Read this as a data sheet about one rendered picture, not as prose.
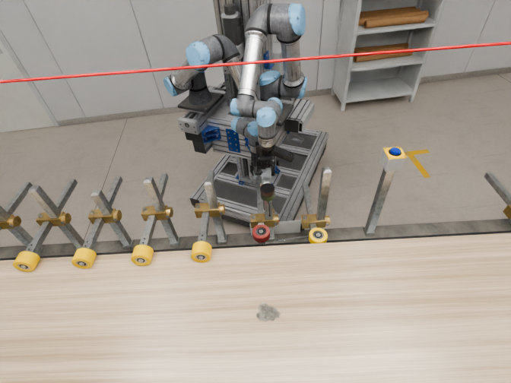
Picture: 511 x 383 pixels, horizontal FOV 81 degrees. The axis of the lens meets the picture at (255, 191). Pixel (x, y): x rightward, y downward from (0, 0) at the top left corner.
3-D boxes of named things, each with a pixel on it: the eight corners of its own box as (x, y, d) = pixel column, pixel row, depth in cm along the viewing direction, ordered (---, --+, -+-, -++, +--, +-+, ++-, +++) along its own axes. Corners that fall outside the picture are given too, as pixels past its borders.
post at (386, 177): (363, 229, 157) (382, 163, 125) (372, 228, 157) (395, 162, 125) (365, 235, 154) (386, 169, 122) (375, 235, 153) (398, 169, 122)
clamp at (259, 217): (251, 220, 151) (250, 213, 147) (277, 219, 150) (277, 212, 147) (251, 229, 147) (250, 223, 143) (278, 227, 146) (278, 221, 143)
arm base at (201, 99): (196, 93, 205) (193, 78, 197) (216, 96, 200) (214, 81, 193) (184, 103, 195) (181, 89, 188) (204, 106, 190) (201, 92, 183)
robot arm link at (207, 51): (189, 91, 190) (228, 54, 143) (169, 100, 183) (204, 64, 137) (179, 73, 187) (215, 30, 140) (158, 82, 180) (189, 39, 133)
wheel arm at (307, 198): (301, 186, 168) (301, 181, 165) (307, 186, 168) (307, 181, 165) (313, 252, 138) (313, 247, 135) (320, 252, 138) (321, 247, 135)
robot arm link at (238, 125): (245, 123, 165) (259, 131, 159) (230, 132, 160) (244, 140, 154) (244, 111, 159) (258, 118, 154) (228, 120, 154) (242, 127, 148)
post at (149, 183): (173, 242, 161) (144, 175, 127) (179, 241, 161) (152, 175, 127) (172, 247, 159) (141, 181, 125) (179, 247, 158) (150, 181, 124)
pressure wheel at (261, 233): (253, 238, 145) (252, 223, 137) (270, 238, 145) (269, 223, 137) (254, 252, 140) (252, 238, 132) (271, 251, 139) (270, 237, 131)
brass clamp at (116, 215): (96, 215, 147) (91, 208, 143) (123, 213, 146) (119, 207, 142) (91, 225, 142) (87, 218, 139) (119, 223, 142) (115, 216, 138)
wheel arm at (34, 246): (71, 183, 163) (68, 178, 161) (78, 182, 163) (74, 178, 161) (23, 264, 128) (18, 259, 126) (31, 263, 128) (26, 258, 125)
